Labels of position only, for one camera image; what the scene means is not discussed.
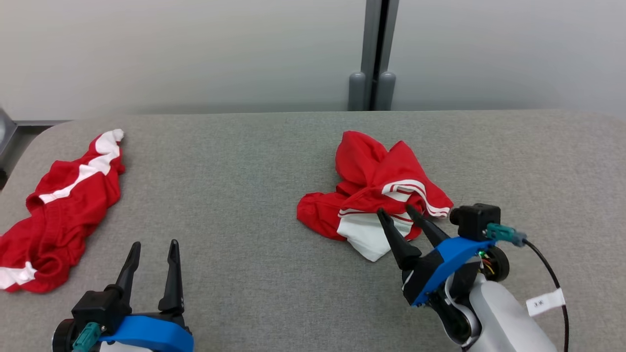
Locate grey partition frame with foot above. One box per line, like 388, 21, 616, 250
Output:
0, 108, 19, 189

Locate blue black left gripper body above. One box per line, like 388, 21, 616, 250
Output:
98, 313, 195, 352

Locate right camera cable teal plug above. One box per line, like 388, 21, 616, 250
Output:
487, 223, 571, 352

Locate grey partition post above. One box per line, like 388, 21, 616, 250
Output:
348, 0, 399, 111

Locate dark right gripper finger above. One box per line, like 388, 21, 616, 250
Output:
377, 208, 422, 270
405, 204, 450, 247

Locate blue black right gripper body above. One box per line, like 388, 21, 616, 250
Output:
402, 237, 497, 308

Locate red shorts with white stripe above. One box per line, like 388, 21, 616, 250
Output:
0, 129, 126, 294

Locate red shirt with white sleeves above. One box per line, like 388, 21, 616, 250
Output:
296, 131, 454, 262

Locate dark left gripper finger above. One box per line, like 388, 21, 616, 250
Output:
157, 239, 186, 314
116, 242, 142, 294

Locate white paper tag right cable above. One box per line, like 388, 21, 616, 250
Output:
526, 288, 566, 317

